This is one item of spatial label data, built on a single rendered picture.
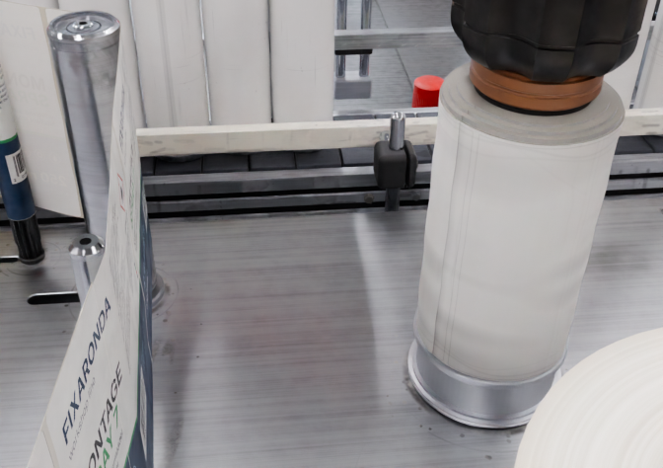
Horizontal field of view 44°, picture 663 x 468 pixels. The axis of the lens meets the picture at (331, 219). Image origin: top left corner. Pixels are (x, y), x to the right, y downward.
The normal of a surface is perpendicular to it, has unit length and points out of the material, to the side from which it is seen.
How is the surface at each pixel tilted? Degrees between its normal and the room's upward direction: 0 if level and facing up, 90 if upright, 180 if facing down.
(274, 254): 0
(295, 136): 90
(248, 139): 90
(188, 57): 90
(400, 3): 0
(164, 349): 0
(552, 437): 9
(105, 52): 90
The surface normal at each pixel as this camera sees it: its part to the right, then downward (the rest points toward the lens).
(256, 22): 0.64, 0.46
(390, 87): 0.01, -0.81
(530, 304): 0.12, 0.62
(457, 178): -0.82, 0.29
